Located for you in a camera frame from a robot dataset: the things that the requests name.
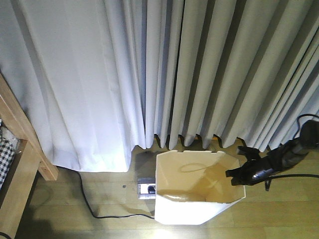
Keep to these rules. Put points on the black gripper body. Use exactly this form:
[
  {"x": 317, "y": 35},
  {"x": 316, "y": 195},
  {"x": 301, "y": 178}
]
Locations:
[{"x": 256, "y": 170}]

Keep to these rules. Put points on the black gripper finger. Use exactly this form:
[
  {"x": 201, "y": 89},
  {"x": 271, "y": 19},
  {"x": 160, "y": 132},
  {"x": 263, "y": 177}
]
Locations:
[
  {"x": 248, "y": 152},
  {"x": 236, "y": 175}
]

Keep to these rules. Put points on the white trash bin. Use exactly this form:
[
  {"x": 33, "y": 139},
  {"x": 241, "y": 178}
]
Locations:
[{"x": 192, "y": 187}]

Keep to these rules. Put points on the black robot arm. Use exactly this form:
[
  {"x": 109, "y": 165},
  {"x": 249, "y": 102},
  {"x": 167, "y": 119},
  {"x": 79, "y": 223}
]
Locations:
[{"x": 296, "y": 149}]

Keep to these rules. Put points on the floor power outlet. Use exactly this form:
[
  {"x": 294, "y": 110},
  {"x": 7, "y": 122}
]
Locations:
[{"x": 146, "y": 188}]

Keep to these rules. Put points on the white curtain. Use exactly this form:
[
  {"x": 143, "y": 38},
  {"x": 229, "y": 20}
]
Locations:
[{"x": 98, "y": 77}]

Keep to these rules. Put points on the black white checkered bedding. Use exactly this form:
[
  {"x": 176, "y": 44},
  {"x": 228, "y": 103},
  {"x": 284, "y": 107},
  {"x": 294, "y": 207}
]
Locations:
[{"x": 8, "y": 145}]

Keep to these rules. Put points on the wooden bed frame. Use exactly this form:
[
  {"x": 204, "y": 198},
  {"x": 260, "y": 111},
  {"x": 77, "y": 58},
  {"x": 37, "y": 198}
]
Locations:
[{"x": 28, "y": 161}]

